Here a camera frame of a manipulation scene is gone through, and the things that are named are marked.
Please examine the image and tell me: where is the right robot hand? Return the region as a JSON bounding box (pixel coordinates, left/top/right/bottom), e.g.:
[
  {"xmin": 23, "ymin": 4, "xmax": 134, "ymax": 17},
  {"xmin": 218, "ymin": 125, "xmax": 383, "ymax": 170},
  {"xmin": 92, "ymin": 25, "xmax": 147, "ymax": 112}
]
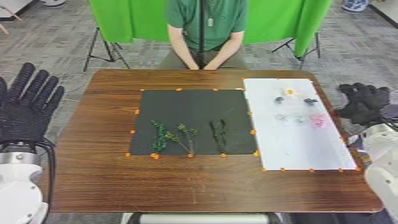
[{"xmin": 333, "ymin": 82, "xmax": 392, "ymax": 127}]

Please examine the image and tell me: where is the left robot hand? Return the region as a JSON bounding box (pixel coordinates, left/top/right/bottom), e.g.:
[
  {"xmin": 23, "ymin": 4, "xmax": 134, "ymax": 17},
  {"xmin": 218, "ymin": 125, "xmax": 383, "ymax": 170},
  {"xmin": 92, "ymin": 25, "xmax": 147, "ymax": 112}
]
[{"xmin": 0, "ymin": 62, "xmax": 65, "ymax": 144}]

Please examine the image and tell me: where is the dark mat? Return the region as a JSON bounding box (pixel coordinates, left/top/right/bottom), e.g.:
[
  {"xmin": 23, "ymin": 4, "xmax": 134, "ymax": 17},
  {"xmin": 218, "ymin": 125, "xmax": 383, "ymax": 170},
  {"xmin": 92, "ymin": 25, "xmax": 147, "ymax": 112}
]
[{"xmin": 127, "ymin": 89, "xmax": 259, "ymax": 157}]

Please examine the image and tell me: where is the person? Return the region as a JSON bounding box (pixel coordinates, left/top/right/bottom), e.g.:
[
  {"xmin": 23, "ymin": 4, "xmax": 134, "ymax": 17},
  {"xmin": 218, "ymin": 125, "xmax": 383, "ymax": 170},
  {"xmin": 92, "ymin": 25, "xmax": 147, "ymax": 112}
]
[{"xmin": 163, "ymin": 0, "xmax": 250, "ymax": 71}]

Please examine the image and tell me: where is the white sheet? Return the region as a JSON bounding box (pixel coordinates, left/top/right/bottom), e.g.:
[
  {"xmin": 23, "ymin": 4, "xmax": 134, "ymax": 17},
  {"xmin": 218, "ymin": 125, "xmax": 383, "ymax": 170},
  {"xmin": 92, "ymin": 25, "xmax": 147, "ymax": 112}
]
[{"xmin": 241, "ymin": 77, "xmax": 360, "ymax": 172}]

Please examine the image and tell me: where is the black tripod stand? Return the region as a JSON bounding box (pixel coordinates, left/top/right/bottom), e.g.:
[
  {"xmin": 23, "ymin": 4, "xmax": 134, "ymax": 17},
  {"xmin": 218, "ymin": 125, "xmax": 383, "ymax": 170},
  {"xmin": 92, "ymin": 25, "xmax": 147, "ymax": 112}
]
[
  {"xmin": 270, "ymin": 31, "xmax": 325, "ymax": 71},
  {"xmin": 81, "ymin": 25, "xmax": 133, "ymax": 73}
]

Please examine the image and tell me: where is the green sprig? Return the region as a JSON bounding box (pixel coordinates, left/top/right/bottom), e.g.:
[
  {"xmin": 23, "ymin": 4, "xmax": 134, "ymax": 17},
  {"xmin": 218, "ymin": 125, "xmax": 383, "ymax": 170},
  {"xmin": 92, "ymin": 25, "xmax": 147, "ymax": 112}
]
[
  {"xmin": 163, "ymin": 123, "xmax": 200, "ymax": 155},
  {"xmin": 149, "ymin": 119, "xmax": 170, "ymax": 155},
  {"xmin": 207, "ymin": 118, "xmax": 230, "ymax": 155}
]

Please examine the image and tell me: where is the blue and white vase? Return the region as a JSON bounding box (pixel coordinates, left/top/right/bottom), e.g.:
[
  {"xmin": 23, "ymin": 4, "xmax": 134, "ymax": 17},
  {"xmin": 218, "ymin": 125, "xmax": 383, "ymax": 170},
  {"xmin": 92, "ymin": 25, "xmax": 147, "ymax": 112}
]
[
  {"xmin": 339, "ymin": 0, "xmax": 373, "ymax": 14},
  {"xmin": 39, "ymin": 0, "xmax": 69, "ymax": 9}
]

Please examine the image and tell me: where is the black stand pole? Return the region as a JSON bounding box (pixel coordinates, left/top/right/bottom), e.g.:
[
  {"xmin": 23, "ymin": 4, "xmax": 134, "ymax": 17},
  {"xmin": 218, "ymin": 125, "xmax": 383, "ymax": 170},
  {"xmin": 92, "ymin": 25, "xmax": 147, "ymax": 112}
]
[{"xmin": 197, "ymin": 0, "xmax": 207, "ymax": 69}]

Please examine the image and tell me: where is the pale grey bar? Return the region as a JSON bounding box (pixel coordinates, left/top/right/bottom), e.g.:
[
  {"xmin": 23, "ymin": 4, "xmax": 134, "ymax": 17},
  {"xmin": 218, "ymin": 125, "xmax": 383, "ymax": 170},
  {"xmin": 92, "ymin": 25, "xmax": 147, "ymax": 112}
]
[{"xmin": 126, "ymin": 212, "xmax": 280, "ymax": 224}]

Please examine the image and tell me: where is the black cable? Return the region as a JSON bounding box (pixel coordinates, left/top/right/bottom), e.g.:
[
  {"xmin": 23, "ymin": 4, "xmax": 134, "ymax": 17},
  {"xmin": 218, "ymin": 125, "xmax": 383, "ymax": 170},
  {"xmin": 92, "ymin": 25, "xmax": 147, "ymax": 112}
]
[{"xmin": 33, "ymin": 138, "xmax": 58, "ymax": 216}]

